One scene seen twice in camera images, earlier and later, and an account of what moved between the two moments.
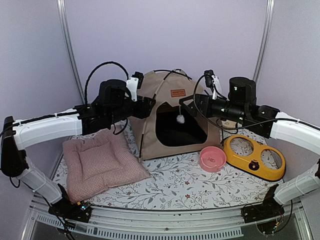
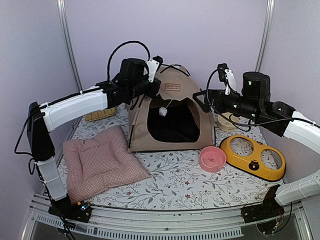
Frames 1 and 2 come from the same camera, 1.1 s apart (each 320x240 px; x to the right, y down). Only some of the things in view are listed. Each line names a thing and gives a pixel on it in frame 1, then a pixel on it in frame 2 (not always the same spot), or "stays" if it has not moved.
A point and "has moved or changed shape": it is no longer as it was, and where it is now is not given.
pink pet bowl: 212,159 stays
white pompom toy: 180,119 → 163,111
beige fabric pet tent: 169,131 has moved or changed shape
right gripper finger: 191,107 → 205,106
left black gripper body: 142,112 → 138,89
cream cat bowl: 228,123 stays
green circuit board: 84,205 stays
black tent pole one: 171,72 → 175,68
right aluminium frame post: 270,7 stays
